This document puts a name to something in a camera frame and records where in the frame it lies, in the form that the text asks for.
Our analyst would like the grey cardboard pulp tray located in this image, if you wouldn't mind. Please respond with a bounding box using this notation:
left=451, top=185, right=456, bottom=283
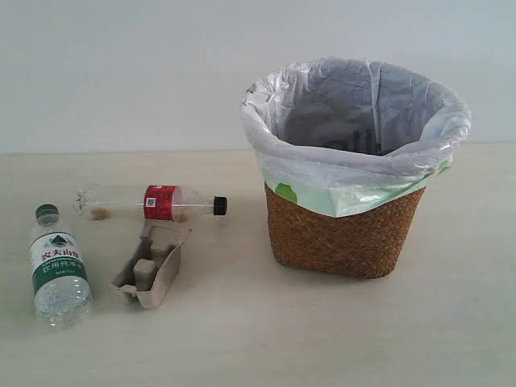
left=110, top=221, right=191, bottom=310

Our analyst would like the green label water bottle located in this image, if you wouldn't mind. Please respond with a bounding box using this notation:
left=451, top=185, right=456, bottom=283
left=29, top=204, right=93, bottom=329

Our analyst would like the white green plastic bin liner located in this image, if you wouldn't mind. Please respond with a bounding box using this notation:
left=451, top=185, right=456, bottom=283
left=240, top=57, right=472, bottom=218

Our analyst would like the woven brown waste basket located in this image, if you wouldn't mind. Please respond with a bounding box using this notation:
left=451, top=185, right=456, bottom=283
left=264, top=186, right=425, bottom=279

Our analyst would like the red label clear soda bottle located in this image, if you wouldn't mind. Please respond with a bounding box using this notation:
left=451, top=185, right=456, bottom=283
left=74, top=185, right=228, bottom=223

